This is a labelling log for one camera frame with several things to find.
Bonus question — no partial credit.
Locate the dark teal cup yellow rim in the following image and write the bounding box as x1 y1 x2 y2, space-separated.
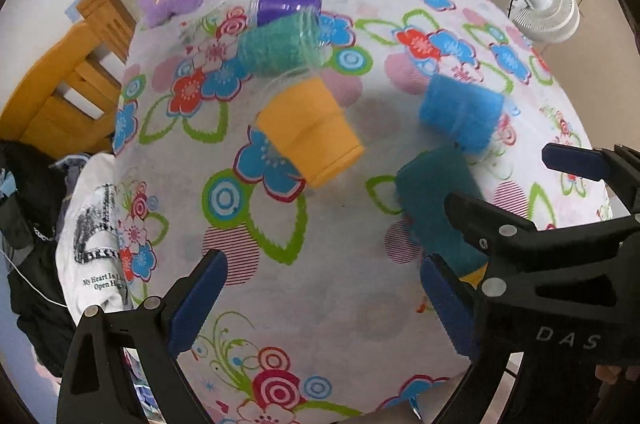
395 145 487 286

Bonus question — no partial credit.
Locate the blue plastic cup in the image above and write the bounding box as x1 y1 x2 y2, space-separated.
418 75 506 155

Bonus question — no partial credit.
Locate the orange plastic cup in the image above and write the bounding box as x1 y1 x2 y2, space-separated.
255 76 364 189

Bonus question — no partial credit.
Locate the teal glitter plastic cup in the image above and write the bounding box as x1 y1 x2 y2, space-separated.
238 9 323 77

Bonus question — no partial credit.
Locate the purple plastic cup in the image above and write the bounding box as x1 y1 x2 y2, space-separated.
248 0 322 27

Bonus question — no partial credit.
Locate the white printed t-shirt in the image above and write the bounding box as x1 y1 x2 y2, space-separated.
55 153 131 323

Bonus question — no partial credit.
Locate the white standing fan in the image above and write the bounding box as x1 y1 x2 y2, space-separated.
512 0 580 43

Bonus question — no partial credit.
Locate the dark clothes pile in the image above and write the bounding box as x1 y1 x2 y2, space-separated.
1 140 90 378

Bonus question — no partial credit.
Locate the floral tablecloth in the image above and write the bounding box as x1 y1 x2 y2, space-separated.
114 0 612 423

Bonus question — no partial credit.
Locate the wooden chair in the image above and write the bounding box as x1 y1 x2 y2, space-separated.
1 0 136 158

